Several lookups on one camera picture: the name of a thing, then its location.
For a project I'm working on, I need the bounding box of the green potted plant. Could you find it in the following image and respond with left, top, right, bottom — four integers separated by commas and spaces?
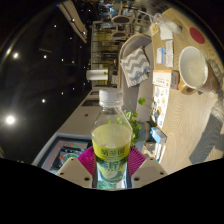
123, 97, 153, 148

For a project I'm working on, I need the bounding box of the grey curved sofa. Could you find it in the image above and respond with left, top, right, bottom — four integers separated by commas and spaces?
118, 33, 156, 154

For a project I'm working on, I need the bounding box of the small yellow card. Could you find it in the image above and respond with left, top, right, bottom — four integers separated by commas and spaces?
149, 23, 159, 36

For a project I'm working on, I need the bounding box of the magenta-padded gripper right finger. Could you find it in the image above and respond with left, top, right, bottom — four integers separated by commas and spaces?
126, 146, 168, 189

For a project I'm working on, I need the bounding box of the grey white chevron cushion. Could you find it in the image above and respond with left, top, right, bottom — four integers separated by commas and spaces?
119, 46, 153, 88

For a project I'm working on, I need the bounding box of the flat round red coaster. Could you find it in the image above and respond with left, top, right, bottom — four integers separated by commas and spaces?
189, 26, 206, 45

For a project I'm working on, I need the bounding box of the small blue white box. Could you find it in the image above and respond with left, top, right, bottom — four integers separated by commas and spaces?
149, 126, 168, 145

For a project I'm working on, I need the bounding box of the small white blue packet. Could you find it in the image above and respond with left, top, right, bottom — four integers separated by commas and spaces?
155, 46, 167, 65

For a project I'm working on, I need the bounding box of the group of dining chairs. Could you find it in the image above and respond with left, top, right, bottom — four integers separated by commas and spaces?
109, 0, 148, 39

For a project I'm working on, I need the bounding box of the brown paper cup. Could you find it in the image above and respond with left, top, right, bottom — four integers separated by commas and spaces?
177, 45, 219, 95

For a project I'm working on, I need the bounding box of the clear bottle with green label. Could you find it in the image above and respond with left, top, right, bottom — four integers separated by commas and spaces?
90, 87, 133, 189

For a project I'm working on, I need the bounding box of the group of ceiling lights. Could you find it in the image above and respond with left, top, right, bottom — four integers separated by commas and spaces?
4, 16, 81, 126

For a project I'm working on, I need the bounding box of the long white carton box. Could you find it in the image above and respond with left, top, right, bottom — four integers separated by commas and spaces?
152, 69, 179, 91

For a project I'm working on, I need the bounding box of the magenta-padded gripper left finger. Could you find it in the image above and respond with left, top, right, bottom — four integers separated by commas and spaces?
55, 146, 98, 189

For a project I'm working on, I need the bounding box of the decorated window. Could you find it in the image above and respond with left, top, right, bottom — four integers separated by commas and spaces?
31, 133, 93, 174

